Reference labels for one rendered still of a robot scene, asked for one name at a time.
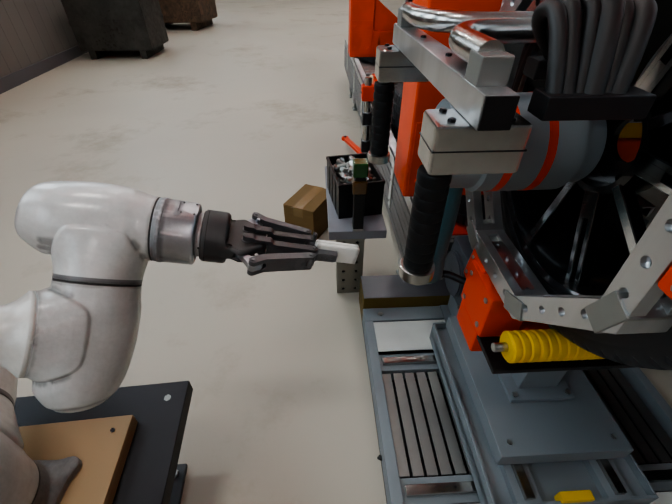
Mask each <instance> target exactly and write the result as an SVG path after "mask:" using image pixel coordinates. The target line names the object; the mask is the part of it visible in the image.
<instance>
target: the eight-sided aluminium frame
mask: <svg viewBox="0 0 672 504"><path fill-rule="evenodd" d="M542 1H544V0H505V2H504V4H503V5H502V7H501V8H500V10H499V11H534V10H535V8H536V7H537V6H538V5H539V4H540V3H541V2H542ZM503 45H504V47H505V51H506V52H509V53H511V54H513V55H515V60H514V63H513V67H512V70H511V74H510V77H509V81H508V85H507V87H509V88H510V89H511V88H512V85H513V81H514V78H515V74H516V71H517V68H518V64H519V61H520V57H521V54H522V50H523V47H524V45H525V44H503ZM483 193H484V205H485V218H486V219H483V211H482V198H481V191H475V192H470V191H467V190H466V189H465V195H466V209H467V222H468V226H467V228H466V229H467V233H468V237H469V242H470V244H471V248H472V250H474V248H475V250H476V253H477V255H478V258H479V260H480V262H481V263H482V265H483V267H484V269H485V271H486V272H487V274H488V276H489V278H490V280H491V281H492V283H493V285H494V287H495V289H496V290H497V292H498V294H499V296H500V298H501V299H502V301H503V303H504V306H503V307H504V308H505V309H506V310H507V311H508V312H509V314H510V316H511V317H512V319H517V320H518V321H530V322H537V323H544V324H550V325H557V326H563V327H570V328H577V329H583V330H590V331H594V333H596V334H597V333H609V334H637V333H661V332H667V331H668V330H669V329H670V327H671V326H672V300H671V299H670V298H669V297H668V296H667V295H666V294H665V293H664V292H663V291H662V290H660V289H659V287H658V282H659V281H660V279H661V278H662V277H663V276H664V274H665V273H666V272H667V270H668V269H669V268H670V267H671V265H672V192H671V193H670V195H669V196H668V198H667V199H666V201H665V202H664V204H663V205H662V207H661V208H660V210H659V211H658V213H657V214H656V216H655V217H654V219H653V220H652V222H651V223H650V225H649V226H648V228H647V229H646V231H645V232H644V234H643V235H642V237H641V239H640V240H639V242H638V243H637V245H636V246H635V248H634V249H633V251H632V252H631V254H630V255H629V257H628V258H627V260H626V261H625V263H624V264H623V266H622V267H621V269H620V270H619V272H618V273H617V275H616V276H615V278H614V279H613V281H612V282H611V284H610V285H609V287H608V288H607V290H606V291H605V293H604V294H603V296H599V295H550V294H548V293H547V291H546V290H545V288H544V287H543V285H542V284H541V283H540V281H539V280H538V278H537V277H536V275H535V274H534V273H533V271H532V270H531V268H530V267H529V266H528V264H527V263H526V261H525V260H524V258H523V257H522V256H521V254H520V253H519V251H518V250H517V248H516V247H515V246H514V244H513V243H512V241H511V240H510V239H509V237H508V236H507V234H506V233H505V230H504V227H503V221H502V209H501V197H500V191H483ZM494 246H495V247H494Z"/></svg>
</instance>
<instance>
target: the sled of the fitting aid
mask: <svg viewBox="0 0 672 504"><path fill-rule="evenodd" d="M446 323H447V322H437V323H433V325H432V329H431V333H430V337H429V338H430V341H431V345H432V348H433V351H434V354H435V358H436V361H437V364H438V367H439V371H440V374H441V377H442V380H443V384H444V387H445V390H446V393H447V397H448V400H449V403H450V406H451V409H452V413H453V416H454V419H455V422H456V426H457V429H458V432H459V435H460V439H461V442H462V445H463V448H464V452H465V455H466V458H467V461H468V465H469V468H470V471H471V474H472V477H473V481H474V484H475V487H476V490H477V494H478V497H479V500H480V503H481V504H650V503H652V502H653V501H655V500H656V499H658V498H659V497H658V495H657V494H656V492H655V491H654V489H653V487H652V486H651V484H650V483H649V481H648V480H647V478H646V477H645V475H644V473H643V472H642V470H641V469H640V467H639V466H638V464H637V463H636V461H635V459H634V458H633V456H632V455H631V453H630V454H629V455H627V456H626V457H625V458H614V459H597V460H579V461H562V462H544V463H526V464H509V465H496V462H495V460H494V457H493V454H492V451H491V449H490V446H489V443H488V440H487V438H486V435H485V432H484V429H483V427H482V424H481V421H480V418H479V416H478V413H477V410H476V407H475V405H474V402H473V399H472V396H471V394H470V391H469V388H468V385H467V383H466V380H465V377H464V374H463V372H462V369H461V366H460V363H459V361H458V358H457V355H456V352H455V350H454V347H453V344H452V341H451V339H450V336H449V333H448V330H447V328H446Z"/></svg>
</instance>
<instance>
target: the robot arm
mask: <svg viewBox="0 0 672 504"><path fill-rule="evenodd" d="M231 218H232V216H231V214H230V213H229V212H223V211H216V210H209V209H208V210H207V211H205V213H202V206H201V204H199V203H195V202H189V201H182V200H175V199H170V198H167V197H164V198H162V197H157V196H153V195H150V194H147V193H145V192H142V191H140V190H138V189H134V188H130V187H126V186H121V185H115V184H108V183H98V182H86V181H50V182H43V183H39V184H36V185H34V186H32V187H31V188H29V189H28V190H27V191H26V192H25V194H24V195H23V196H22V198H21V200H20V201H19V203H18V206H17V209H16V212H15V218H14V225H15V230H16V232H17V234H18V236H19V237H20V238H21V239H22V240H23V241H25V242H26V243H27V244H28V245H30V246H31V247H32V248H34V249H36V250H37V251H39V252H41V253H44V254H48V255H51V259H52V269H53V272H52V281H51V285H50V287H49V288H44V289H42V290H37V291H28V292H27V293H25V294H24V295H23V296H22V297H20V298H18V299H17V300H15V301H13V302H11V303H8V304H5V305H1V306H0V504H60V502H61V500H62V498H63V496H64V494H65V492H66V490H67V488H68V486H69V484H70V483H71V481H72V480H73V478H74V477H75V476H76V475H77V473H78V472H79V471H80V469H81V467H82V461H81V460H80V459H79V458H78V457H76V456H71V457H67V458H64V459H59V460H32V459H31V458H30V457H29V456H28V455H27V454H26V453H25V451H24V450H23V448H24V443H23V440H22V437H21V434H20V430H19V427H18V423H17V419H16V414H15V402H16V397H17V387H18V378H28V379H30V380H32V393H33V394H34V396H35V397H36V398H37V400H38V401H39V402H40V403H41V404H42V405H43V406H44V407H46V408H48V409H51V410H54V411H55V412H59V413H74V412H80V411H84V410H88V409H91V408H93V407H96V406H98V405H100V404H102V403H103V402H105V401H106V400H107V399H108V398H109V397H110V396H111V395H113V394H114V393H115V392H116V391H117V389H118V388H119V386H120V385H121V383H122V381H123V379H124V378H125V376H126V373H127V371H128V368H129V366H130V363H131V360H132V357H133V353H134V349H135V345H136V341H137V336H138V331H139V325H140V319H141V308H142V304H141V290H142V282H143V277H144V273H145V270H146V267H147V264H148V261H156V262H169V263H178V264H187V265H192V264H194V262H195V260H196V257H197V256H198V257H199V259H200V260H201V261H205V262H214V263H224V262H225V261H226V259H232V260H234V261H236V262H243V263H244V265H245V266H246V267H247V274H248V275H250V276H254V275H257V274H260V273H263V272H277V271H296V270H310V269H311V268H312V266H313V265H314V262H315V261H324V262H332V263H333V262H340V263H349V264H355V262H356V260H357V257H358V254H359V252H360V249H359V245H355V244H348V243H341V242H333V241H328V240H322V239H317V236H318V234H317V233H316V232H313V236H312V234H311V232H312V231H311V230H310V229H308V228H304V227H300V226H297V225H293V224H290V223H286V222H282V221H279V220H275V219H272V218H268V217H266V216H264V215H262V214H260V213H258V212H253V214H252V218H251V219H249V220H248V221H247V220H232V219H231ZM266 236H267V237H266ZM265 250H266V251H265Z"/></svg>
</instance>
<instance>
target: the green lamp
mask: <svg viewBox="0 0 672 504"><path fill-rule="evenodd" d="M368 173H369V163H368V160H367V158H354V159H353V160H352V174H353V177H354V178H368Z"/></svg>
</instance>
